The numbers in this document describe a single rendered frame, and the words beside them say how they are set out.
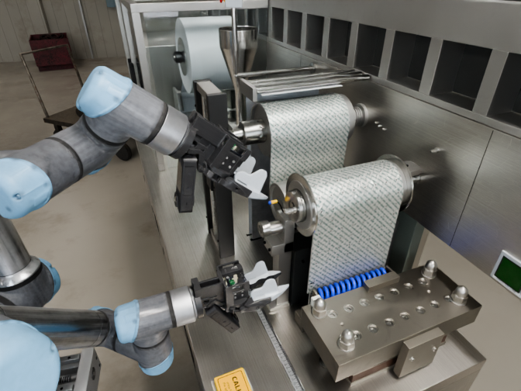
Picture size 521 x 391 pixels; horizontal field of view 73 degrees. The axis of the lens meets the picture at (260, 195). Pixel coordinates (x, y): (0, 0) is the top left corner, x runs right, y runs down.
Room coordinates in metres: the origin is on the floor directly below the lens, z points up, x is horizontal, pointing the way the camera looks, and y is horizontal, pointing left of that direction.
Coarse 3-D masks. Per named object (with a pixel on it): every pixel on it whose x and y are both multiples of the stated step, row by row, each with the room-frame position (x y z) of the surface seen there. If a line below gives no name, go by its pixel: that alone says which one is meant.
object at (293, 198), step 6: (288, 192) 0.68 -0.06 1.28; (294, 192) 0.66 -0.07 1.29; (300, 192) 0.66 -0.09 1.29; (288, 198) 0.67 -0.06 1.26; (294, 198) 0.65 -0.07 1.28; (300, 198) 0.65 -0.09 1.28; (288, 204) 0.67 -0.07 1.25; (294, 204) 0.65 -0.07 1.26; (300, 204) 0.63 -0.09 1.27; (300, 210) 0.63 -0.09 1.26; (306, 210) 0.63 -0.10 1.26; (294, 216) 0.65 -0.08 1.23; (300, 216) 0.63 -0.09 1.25
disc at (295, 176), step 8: (296, 176) 0.69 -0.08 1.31; (288, 184) 0.72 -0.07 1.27; (304, 184) 0.65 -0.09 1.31; (312, 192) 0.63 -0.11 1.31; (312, 200) 0.62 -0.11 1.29; (312, 208) 0.61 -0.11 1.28; (312, 216) 0.61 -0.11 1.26; (296, 224) 0.67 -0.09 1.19; (312, 224) 0.61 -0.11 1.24; (304, 232) 0.64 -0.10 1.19; (312, 232) 0.61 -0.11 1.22
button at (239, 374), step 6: (228, 372) 0.46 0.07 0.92; (234, 372) 0.46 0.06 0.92; (240, 372) 0.46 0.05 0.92; (216, 378) 0.45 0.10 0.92; (222, 378) 0.45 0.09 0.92; (228, 378) 0.45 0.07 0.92; (234, 378) 0.45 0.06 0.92; (240, 378) 0.45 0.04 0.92; (246, 378) 0.45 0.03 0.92; (216, 384) 0.44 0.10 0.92; (222, 384) 0.44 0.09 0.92; (228, 384) 0.44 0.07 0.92; (234, 384) 0.44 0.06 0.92; (240, 384) 0.44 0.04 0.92; (246, 384) 0.44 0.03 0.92; (216, 390) 0.43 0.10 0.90; (222, 390) 0.42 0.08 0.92; (228, 390) 0.42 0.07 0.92; (234, 390) 0.42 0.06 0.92; (240, 390) 0.42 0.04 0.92; (246, 390) 0.42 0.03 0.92
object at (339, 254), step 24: (384, 216) 0.68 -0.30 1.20; (312, 240) 0.61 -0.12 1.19; (336, 240) 0.64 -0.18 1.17; (360, 240) 0.66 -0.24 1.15; (384, 240) 0.69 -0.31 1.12; (312, 264) 0.61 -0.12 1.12; (336, 264) 0.64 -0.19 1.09; (360, 264) 0.67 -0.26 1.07; (384, 264) 0.70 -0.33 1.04; (312, 288) 0.62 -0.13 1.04
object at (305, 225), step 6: (402, 174) 0.73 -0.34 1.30; (402, 180) 0.72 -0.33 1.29; (288, 186) 0.71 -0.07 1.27; (294, 186) 0.69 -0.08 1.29; (300, 186) 0.66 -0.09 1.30; (306, 192) 0.64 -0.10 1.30; (306, 198) 0.64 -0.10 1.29; (402, 198) 0.71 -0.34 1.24; (306, 204) 0.63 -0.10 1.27; (306, 216) 0.63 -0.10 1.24; (300, 222) 0.65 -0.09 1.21; (306, 222) 0.63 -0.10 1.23; (306, 228) 0.63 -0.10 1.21
